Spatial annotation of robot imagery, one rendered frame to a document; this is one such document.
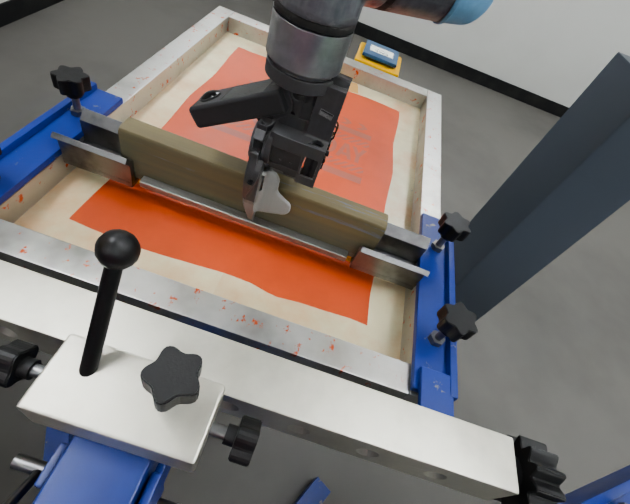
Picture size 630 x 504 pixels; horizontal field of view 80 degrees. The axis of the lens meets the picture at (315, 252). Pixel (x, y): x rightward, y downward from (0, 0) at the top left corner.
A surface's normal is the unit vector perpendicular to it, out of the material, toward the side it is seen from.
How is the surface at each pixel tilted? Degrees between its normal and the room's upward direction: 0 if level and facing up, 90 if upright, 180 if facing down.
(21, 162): 0
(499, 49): 90
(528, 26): 90
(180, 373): 0
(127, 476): 0
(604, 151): 90
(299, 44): 90
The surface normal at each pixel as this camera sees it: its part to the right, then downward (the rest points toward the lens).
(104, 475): 0.27, -0.60
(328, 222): -0.22, 0.72
